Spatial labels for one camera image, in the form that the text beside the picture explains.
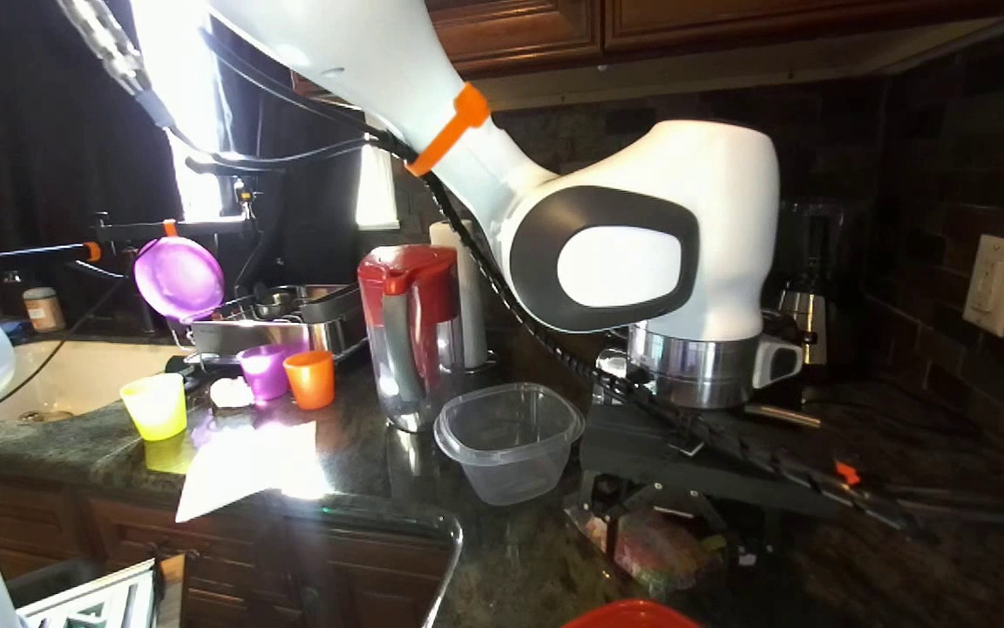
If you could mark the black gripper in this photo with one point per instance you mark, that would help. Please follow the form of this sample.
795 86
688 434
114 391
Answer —
732 460

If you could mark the clear plastic candy bag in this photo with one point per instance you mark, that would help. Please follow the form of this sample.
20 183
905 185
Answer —
653 557

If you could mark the clear plastic lunchbox container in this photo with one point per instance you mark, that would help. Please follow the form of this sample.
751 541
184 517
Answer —
508 449

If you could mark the black coffee maker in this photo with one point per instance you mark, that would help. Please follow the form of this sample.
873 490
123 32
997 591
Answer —
811 315

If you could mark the red water filter pitcher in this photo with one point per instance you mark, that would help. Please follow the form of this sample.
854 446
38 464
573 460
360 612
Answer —
409 301

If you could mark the wooden base cabinet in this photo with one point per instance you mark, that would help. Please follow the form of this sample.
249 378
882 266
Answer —
330 582

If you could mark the orange plastic cup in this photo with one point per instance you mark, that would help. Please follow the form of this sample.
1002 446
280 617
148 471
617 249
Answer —
310 383

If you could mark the white paper sheet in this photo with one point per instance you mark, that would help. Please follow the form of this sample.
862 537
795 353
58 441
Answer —
245 464

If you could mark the purple plastic cup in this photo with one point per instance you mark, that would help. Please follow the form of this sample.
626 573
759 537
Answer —
264 372

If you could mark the small white round object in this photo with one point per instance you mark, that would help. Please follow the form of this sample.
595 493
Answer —
232 391

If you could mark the yellow plastic cup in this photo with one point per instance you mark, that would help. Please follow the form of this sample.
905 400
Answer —
156 406

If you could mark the purple round lid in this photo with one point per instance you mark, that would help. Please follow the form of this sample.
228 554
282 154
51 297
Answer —
174 282

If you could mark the bright window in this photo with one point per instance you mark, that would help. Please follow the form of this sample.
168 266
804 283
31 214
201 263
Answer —
194 141

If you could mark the small white jar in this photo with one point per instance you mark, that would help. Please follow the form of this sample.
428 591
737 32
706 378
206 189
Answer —
44 307

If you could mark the black rod with orange clamps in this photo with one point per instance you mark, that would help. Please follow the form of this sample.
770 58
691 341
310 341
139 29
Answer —
15 254

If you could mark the white wall switch plate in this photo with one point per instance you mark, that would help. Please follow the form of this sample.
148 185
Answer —
993 283

